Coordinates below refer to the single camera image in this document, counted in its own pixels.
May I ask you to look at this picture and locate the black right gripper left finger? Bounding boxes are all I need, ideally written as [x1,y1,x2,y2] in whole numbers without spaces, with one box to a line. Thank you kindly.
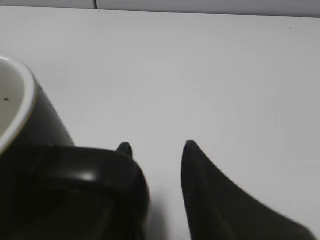
[116,142,133,159]

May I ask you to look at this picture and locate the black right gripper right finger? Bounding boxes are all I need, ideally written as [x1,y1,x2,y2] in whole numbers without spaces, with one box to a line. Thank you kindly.
[181,140,315,240]

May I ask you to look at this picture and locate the black mug white inside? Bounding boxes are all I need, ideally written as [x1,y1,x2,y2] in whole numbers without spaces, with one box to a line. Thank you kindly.
[0,56,150,240]

